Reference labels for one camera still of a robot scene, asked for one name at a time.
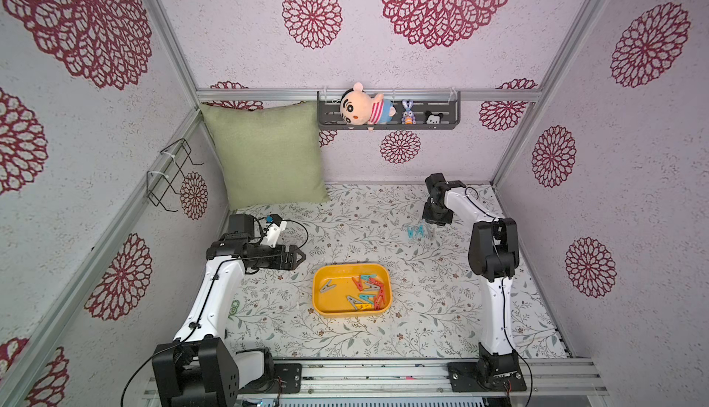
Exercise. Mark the yellow plastic storage box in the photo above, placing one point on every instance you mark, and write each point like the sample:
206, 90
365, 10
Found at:
333, 304

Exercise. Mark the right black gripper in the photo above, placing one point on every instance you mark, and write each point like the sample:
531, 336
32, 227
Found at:
436, 215

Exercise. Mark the small blue rabbit figure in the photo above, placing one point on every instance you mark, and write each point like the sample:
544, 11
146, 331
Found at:
408, 117

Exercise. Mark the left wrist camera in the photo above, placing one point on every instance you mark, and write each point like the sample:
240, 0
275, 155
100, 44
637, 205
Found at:
275, 226

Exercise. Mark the black white mouse figure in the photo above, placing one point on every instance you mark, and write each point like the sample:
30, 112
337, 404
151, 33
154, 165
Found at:
433, 119

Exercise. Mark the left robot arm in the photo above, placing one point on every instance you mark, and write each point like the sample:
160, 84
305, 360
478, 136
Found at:
195, 368

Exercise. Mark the black wire wall rack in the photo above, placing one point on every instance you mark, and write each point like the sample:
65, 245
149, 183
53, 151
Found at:
161, 182

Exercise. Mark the grey clothespin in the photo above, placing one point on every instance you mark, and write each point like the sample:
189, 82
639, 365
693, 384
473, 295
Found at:
328, 286

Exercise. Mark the green cushion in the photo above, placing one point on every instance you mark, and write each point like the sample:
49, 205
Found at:
271, 156

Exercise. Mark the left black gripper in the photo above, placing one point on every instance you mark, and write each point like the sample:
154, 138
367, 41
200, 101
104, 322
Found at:
280, 264

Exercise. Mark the cartoon boy plush doll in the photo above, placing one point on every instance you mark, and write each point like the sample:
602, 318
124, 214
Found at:
360, 109

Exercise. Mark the dark grey wall shelf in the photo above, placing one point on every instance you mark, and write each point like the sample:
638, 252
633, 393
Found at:
330, 118

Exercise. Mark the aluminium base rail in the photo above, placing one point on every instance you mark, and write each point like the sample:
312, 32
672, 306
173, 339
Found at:
445, 379

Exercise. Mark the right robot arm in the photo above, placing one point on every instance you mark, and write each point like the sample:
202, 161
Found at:
493, 256

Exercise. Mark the pile of coloured clothespins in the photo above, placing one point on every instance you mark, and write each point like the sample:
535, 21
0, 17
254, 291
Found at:
370, 294

